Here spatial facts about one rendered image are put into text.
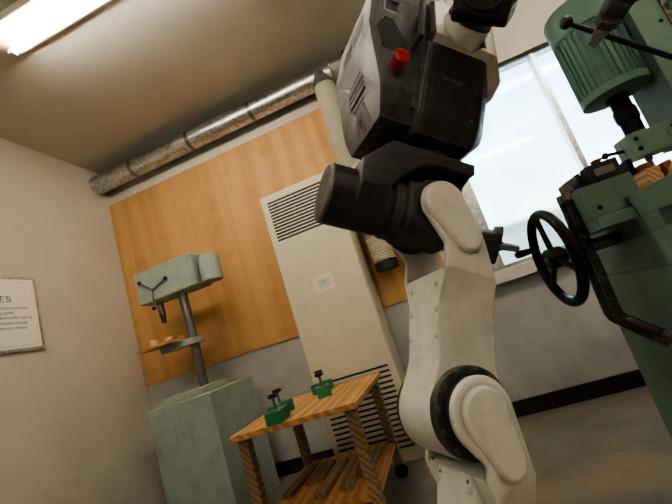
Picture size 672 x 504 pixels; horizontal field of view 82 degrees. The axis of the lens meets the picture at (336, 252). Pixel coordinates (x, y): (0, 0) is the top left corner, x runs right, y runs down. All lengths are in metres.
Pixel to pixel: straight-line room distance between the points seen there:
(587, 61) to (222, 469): 2.41
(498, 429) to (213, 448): 1.99
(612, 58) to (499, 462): 1.13
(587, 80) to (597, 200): 0.39
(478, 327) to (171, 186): 3.02
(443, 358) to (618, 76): 0.99
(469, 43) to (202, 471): 2.35
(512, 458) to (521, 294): 2.02
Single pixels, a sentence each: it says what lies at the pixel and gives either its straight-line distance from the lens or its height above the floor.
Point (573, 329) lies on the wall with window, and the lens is 2.72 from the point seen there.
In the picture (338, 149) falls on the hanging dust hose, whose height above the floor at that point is 1.95.
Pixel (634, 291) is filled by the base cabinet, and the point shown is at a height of 0.65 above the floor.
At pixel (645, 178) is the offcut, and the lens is 1.19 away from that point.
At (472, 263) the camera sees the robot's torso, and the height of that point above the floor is 0.84.
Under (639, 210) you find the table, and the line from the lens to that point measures 1.22.
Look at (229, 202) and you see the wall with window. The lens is 3.12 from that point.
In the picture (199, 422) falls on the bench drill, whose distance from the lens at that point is 2.50.
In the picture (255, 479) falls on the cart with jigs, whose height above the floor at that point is 0.34.
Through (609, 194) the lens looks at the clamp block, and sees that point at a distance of 1.23.
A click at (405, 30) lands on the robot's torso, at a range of 0.88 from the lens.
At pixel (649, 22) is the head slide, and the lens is 1.53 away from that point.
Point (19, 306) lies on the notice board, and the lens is 2.98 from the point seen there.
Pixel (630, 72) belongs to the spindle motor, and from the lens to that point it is 1.41.
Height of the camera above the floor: 0.80
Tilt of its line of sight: 11 degrees up
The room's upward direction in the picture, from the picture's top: 18 degrees counter-clockwise
